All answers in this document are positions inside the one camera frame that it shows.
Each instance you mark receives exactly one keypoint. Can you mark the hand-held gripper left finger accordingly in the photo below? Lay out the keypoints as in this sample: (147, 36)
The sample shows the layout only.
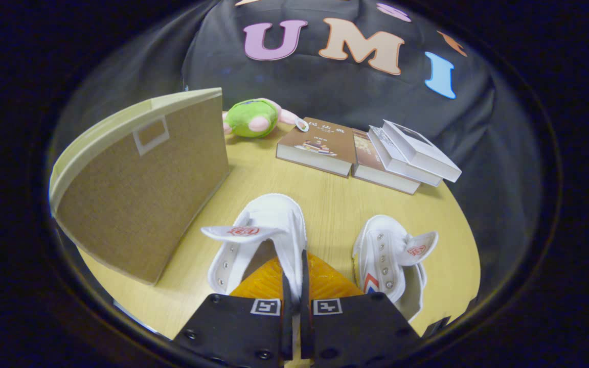
(287, 296)

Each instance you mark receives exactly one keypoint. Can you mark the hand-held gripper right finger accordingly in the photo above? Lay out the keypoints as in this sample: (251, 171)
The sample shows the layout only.
(306, 286)

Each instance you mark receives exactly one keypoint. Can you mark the white canvas shoe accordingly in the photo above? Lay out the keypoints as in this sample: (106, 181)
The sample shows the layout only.
(274, 225)
(384, 250)

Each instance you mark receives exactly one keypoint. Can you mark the beige fabric storage box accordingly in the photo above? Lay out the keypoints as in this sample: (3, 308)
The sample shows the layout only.
(141, 194)

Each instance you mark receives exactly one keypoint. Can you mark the brown cover book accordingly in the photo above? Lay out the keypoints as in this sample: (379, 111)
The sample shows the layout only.
(320, 145)
(376, 166)

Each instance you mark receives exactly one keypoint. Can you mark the white cover book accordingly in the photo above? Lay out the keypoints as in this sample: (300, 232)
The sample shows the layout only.
(402, 161)
(420, 151)

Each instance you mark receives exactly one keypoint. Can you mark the green pink plush toy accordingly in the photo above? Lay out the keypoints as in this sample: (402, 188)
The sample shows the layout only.
(251, 118)

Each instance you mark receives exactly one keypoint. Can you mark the black backdrop cloth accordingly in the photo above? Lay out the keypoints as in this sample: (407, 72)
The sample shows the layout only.
(335, 92)

